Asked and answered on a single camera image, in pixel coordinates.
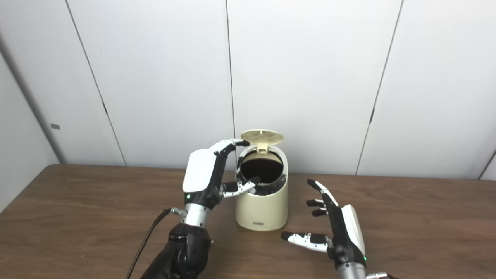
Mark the cream-colored bin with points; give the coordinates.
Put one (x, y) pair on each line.
(261, 211)

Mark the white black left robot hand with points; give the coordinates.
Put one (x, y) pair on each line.
(201, 174)

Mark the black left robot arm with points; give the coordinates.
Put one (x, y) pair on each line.
(188, 244)

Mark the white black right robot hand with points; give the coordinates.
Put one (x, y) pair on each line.
(347, 236)

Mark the round cream bin lid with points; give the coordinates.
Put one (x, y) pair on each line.
(262, 136)

